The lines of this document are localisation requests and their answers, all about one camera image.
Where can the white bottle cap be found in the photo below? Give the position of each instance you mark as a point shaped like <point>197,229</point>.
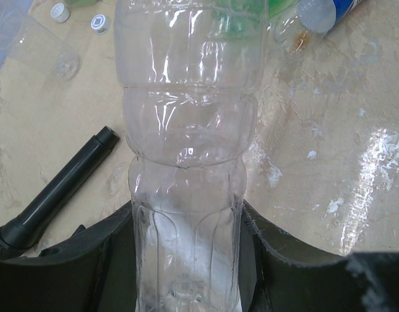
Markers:
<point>60,12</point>

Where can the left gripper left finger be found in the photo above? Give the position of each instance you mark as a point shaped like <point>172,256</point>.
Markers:
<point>93,270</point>

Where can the green plastic bottle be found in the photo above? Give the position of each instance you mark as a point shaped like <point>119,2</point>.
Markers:
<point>237,17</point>

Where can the black microphone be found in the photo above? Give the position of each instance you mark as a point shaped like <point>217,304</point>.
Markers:
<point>24,231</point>

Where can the Pepsi label clear bottle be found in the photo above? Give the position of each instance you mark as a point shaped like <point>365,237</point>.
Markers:
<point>304,23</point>

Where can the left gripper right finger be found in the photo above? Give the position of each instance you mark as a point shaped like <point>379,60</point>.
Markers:
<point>279,272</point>

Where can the white cap with square mark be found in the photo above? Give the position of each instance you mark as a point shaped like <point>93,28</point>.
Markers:
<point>100,24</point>

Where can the white label tea bottle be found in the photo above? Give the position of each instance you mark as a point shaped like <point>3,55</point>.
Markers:
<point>80,3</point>

